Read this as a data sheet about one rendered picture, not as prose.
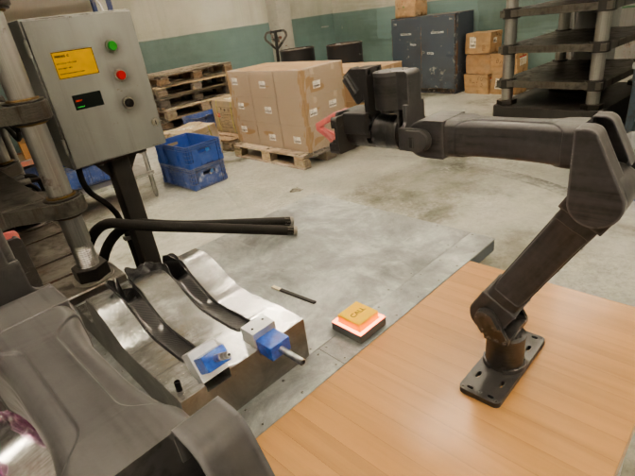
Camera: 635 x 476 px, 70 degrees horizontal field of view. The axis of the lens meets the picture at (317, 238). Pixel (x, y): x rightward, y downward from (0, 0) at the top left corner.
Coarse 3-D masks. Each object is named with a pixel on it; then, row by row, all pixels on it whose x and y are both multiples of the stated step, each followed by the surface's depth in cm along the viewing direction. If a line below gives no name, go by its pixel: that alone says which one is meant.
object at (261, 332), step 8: (256, 320) 82; (264, 320) 81; (272, 320) 81; (248, 328) 80; (256, 328) 80; (264, 328) 79; (272, 328) 81; (248, 336) 79; (256, 336) 79; (264, 336) 79; (272, 336) 79; (280, 336) 79; (256, 344) 79; (264, 344) 77; (272, 344) 77; (280, 344) 77; (288, 344) 79; (264, 352) 78; (272, 352) 77; (280, 352) 78; (288, 352) 76; (272, 360) 77; (296, 360) 74; (304, 360) 74
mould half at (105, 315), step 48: (144, 288) 94; (240, 288) 98; (96, 336) 101; (144, 336) 87; (192, 336) 85; (240, 336) 82; (288, 336) 83; (144, 384) 84; (192, 384) 73; (240, 384) 78
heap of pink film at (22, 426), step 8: (0, 416) 71; (8, 416) 70; (16, 416) 68; (16, 424) 68; (24, 424) 68; (16, 432) 67; (24, 432) 67; (32, 432) 67; (32, 440) 66; (40, 440) 66; (0, 464) 62; (0, 472) 61
